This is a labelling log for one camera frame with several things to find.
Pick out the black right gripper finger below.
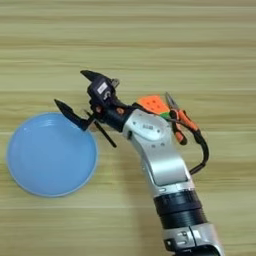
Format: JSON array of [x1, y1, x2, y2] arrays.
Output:
[[54, 98, 91, 132], [79, 69, 105, 83]]

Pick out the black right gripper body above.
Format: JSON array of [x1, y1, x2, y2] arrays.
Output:
[[79, 78, 135, 133]]

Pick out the blue round plate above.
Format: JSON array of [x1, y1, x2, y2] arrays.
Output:
[[6, 112, 99, 198]]

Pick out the orange and black pliers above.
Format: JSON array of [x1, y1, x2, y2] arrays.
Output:
[[164, 91, 205, 146]]

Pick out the black box with white label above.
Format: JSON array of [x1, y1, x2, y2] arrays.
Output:
[[87, 75, 117, 101]]

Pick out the colourful puzzle cube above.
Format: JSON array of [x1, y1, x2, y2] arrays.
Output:
[[136, 94, 171, 120]]

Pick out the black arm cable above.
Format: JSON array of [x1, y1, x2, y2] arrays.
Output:
[[131, 102, 211, 177]]

